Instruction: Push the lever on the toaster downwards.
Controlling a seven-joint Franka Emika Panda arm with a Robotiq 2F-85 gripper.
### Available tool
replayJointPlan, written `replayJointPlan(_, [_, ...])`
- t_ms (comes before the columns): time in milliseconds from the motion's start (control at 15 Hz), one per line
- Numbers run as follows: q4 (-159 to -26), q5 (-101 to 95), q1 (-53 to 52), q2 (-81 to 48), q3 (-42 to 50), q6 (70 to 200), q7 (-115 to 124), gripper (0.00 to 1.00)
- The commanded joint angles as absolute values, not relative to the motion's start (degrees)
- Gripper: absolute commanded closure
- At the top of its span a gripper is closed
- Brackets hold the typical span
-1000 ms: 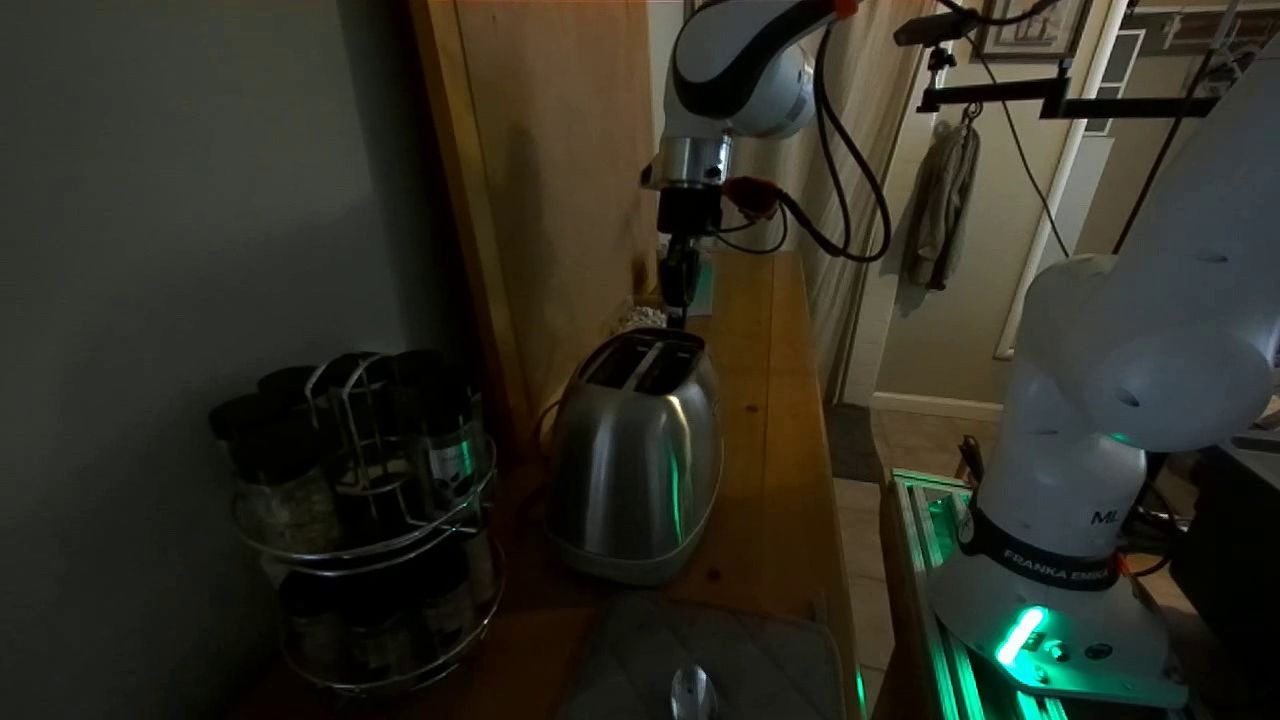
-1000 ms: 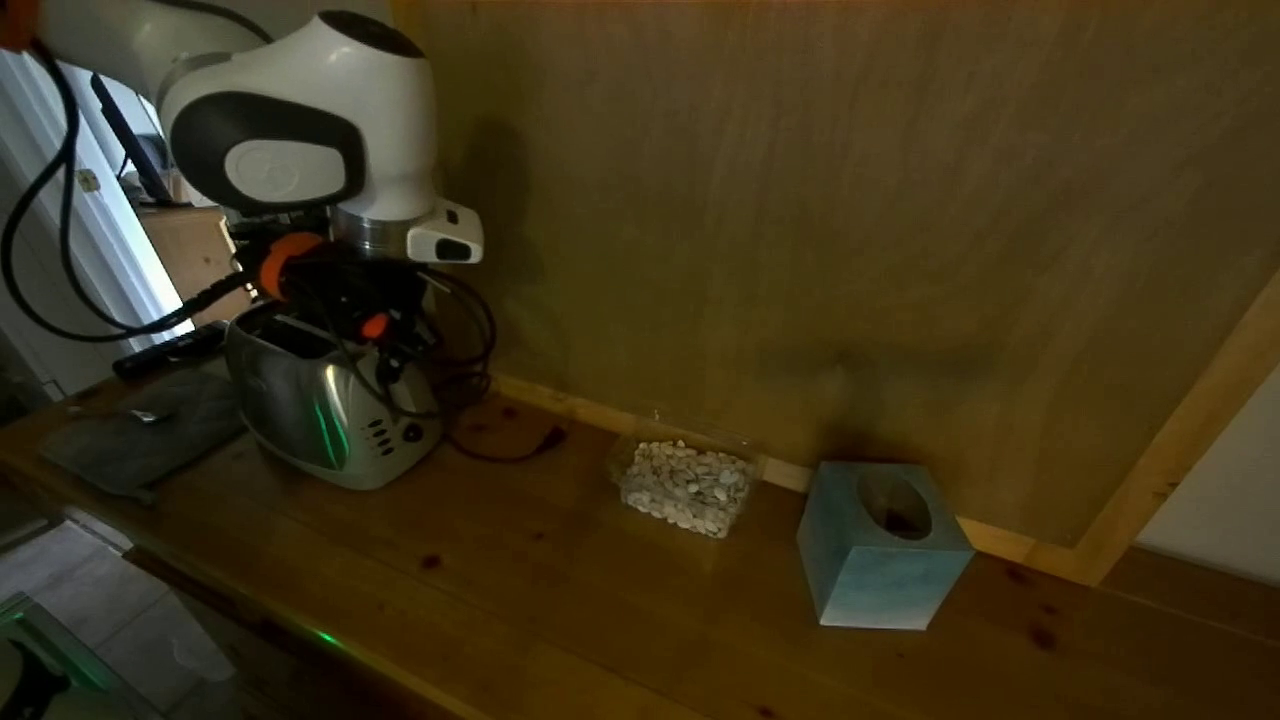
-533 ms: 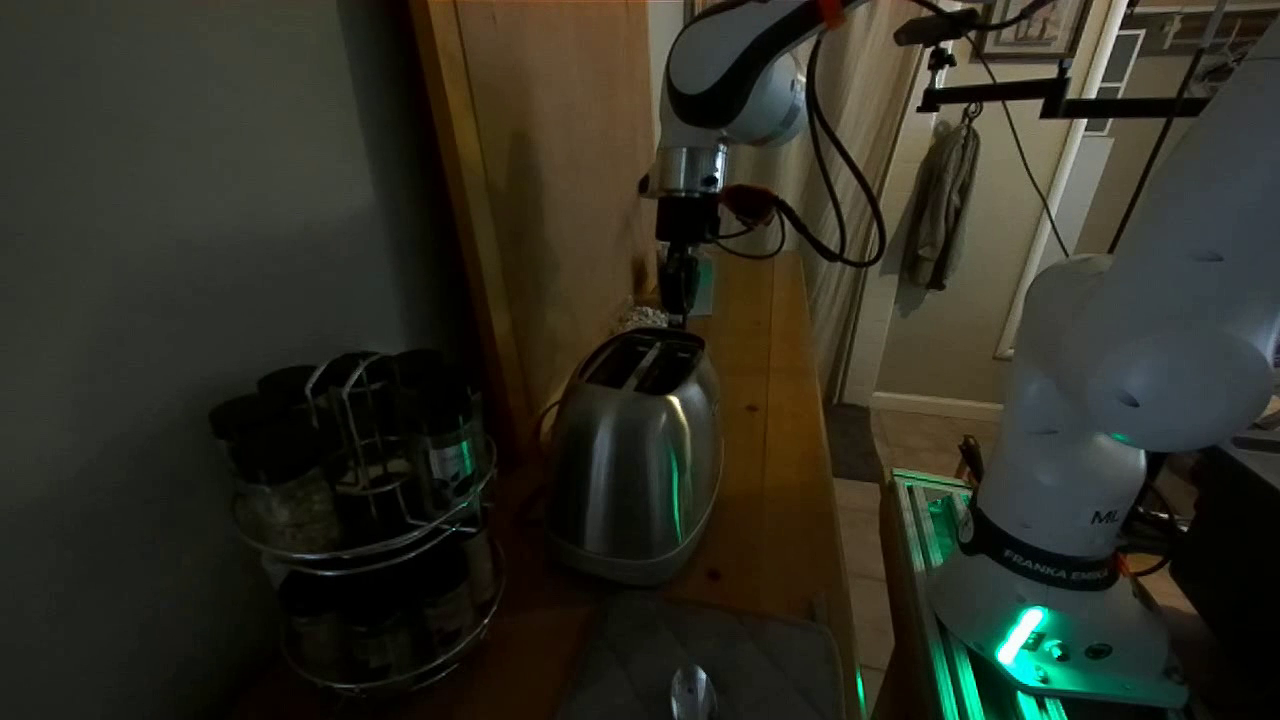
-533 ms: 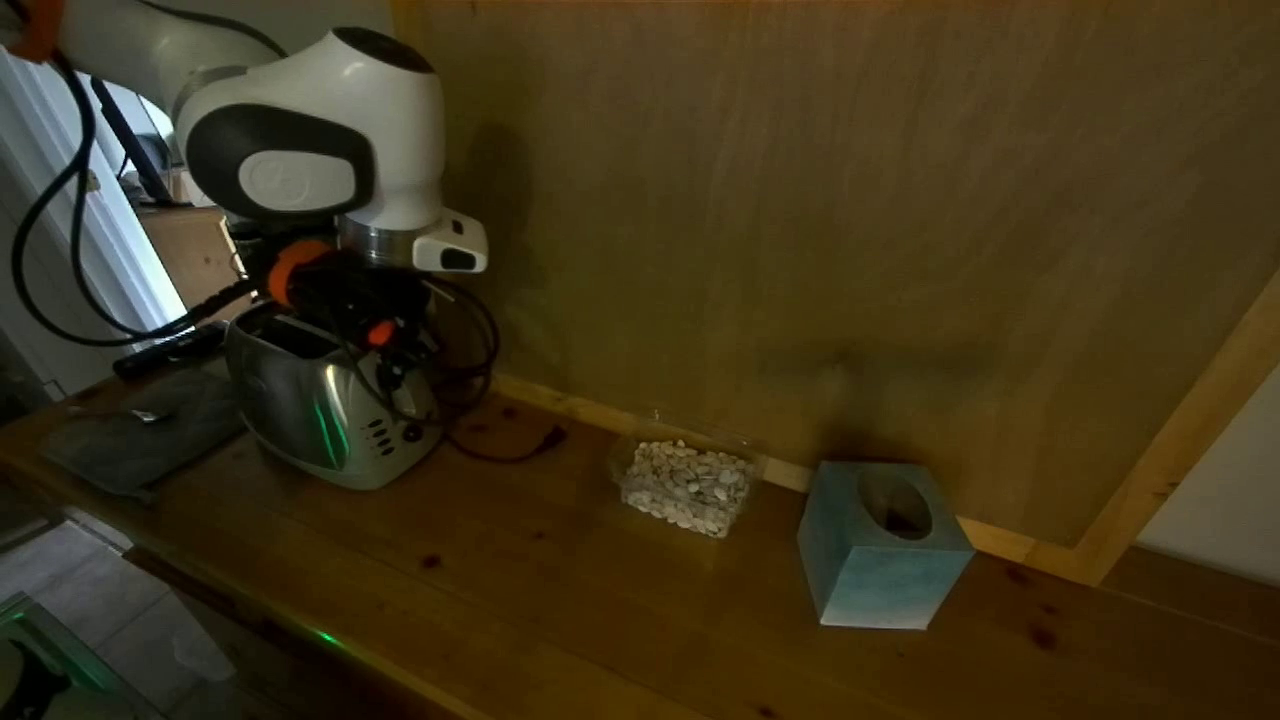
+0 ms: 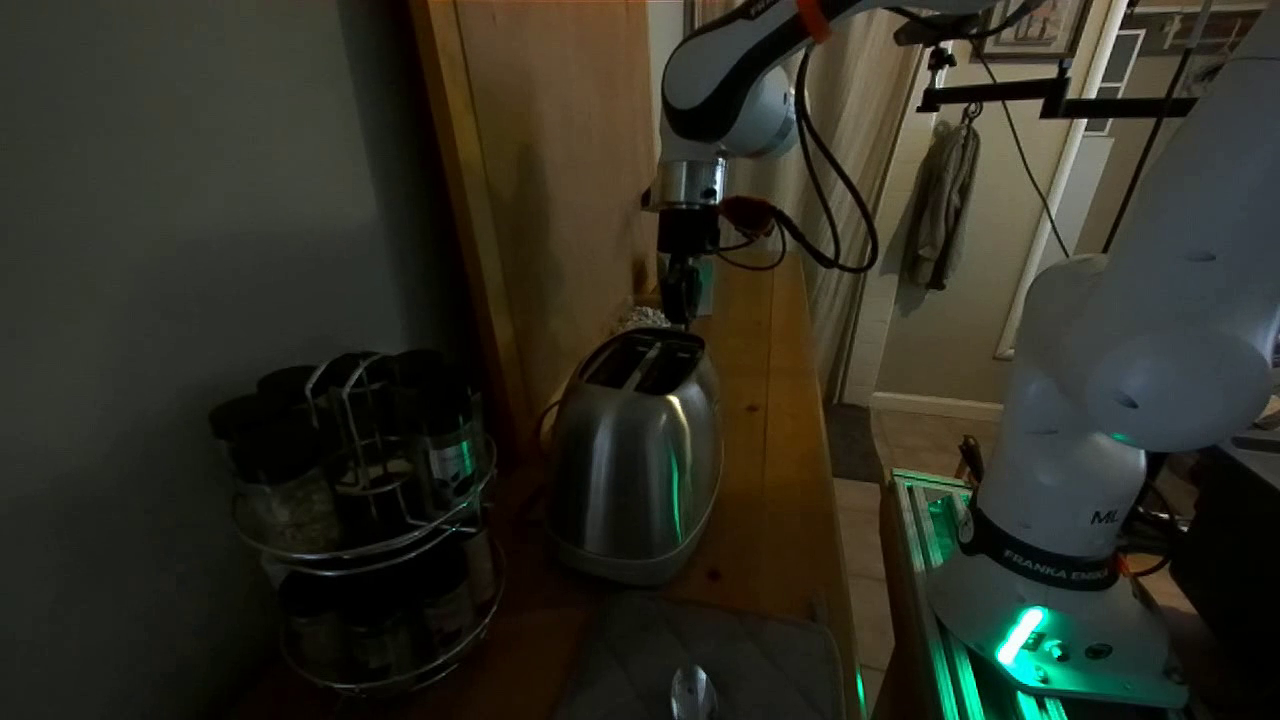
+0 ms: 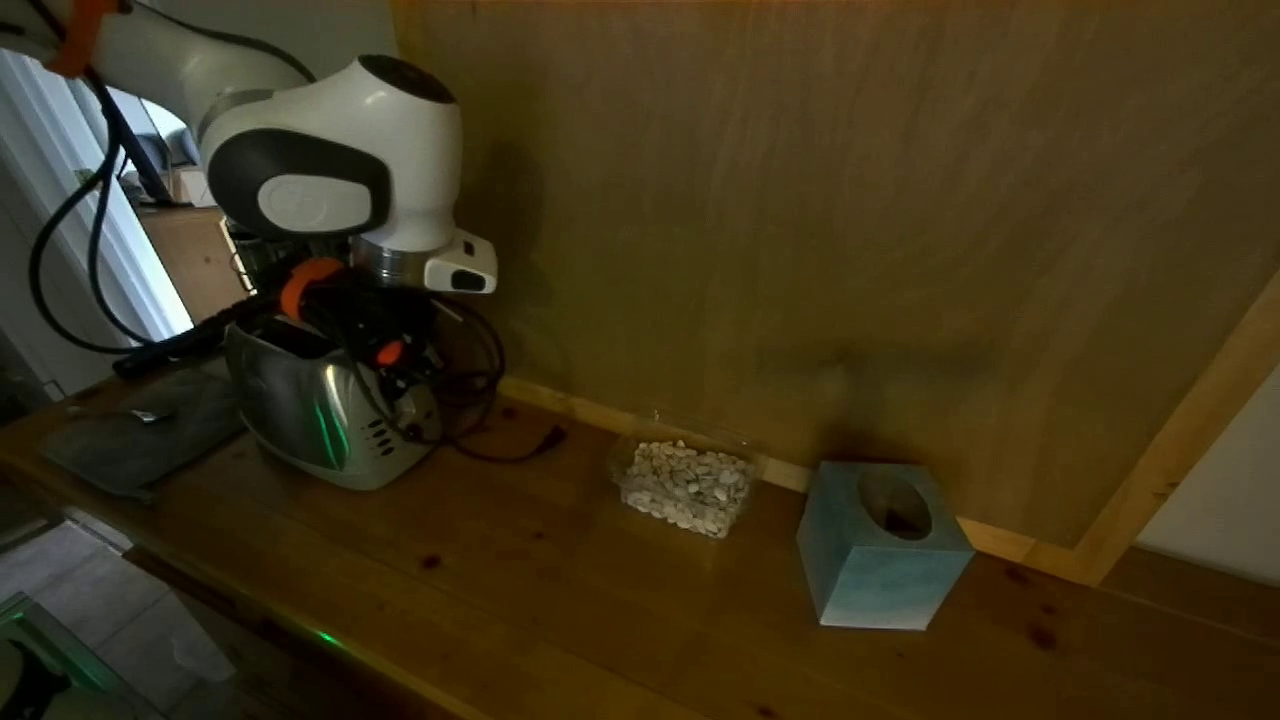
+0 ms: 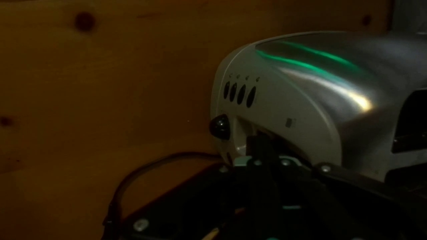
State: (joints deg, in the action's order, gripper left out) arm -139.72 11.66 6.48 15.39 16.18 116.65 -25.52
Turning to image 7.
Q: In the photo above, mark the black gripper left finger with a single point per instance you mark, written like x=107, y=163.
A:
x=260, y=191

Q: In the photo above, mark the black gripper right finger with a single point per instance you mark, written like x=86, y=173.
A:
x=338, y=209

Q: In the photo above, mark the silver two-slot toaster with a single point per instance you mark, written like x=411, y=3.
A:
x=311, y=102

